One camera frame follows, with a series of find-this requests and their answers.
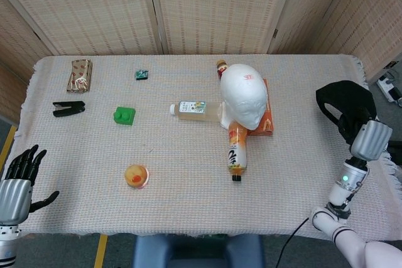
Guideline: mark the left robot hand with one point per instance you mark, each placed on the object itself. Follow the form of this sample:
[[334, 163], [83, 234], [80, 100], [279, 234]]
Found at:
[[14, 194]]

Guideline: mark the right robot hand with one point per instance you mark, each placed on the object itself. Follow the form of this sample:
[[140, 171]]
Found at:
[[367, 137]]

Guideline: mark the black baseball cap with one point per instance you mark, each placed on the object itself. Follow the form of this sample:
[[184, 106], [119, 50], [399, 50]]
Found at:
[[344, 98]]

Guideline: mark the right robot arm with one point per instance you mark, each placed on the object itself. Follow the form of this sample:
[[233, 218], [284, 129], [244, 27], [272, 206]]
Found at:
[[348, 217]]

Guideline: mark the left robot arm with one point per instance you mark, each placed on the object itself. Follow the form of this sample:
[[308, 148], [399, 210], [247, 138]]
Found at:
[[7, 244]]

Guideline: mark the white foam mannequin head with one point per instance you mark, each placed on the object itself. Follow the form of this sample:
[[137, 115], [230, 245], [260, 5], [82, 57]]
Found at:
[[243, 95]]

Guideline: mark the white power strip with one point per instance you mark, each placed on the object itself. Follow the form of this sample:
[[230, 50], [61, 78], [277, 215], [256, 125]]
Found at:
[[390, 87]]

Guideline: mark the black stapler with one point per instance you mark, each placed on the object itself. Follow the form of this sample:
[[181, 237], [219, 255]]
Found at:
[[68, 108]]

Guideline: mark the orange cardboard box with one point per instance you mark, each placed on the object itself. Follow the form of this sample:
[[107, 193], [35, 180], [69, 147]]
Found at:
[[267, 120]]

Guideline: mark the fruit jelly cup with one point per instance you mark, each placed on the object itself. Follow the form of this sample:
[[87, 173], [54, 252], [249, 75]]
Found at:
[[136, 176]]

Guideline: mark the orange juice bottle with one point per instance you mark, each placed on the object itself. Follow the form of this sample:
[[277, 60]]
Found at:
[[237, 152]]

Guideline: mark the green toy brick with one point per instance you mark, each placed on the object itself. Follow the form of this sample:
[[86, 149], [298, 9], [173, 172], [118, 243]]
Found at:
[[124, 116]]

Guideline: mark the white woven tablecloth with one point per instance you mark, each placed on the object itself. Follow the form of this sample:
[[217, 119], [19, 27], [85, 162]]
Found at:
[[176, 161]]

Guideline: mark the clear tea bottle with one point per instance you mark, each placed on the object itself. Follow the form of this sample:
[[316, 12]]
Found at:
[[196, 111]]

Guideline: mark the small green packet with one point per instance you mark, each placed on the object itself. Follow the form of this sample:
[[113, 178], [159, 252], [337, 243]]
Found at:
[[142, 74]]

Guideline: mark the blue chair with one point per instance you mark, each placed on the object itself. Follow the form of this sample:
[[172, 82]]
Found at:
[[198, 251]]

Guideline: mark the woven folding screen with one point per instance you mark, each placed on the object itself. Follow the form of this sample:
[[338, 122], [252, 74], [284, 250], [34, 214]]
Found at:
[[201, 9]]

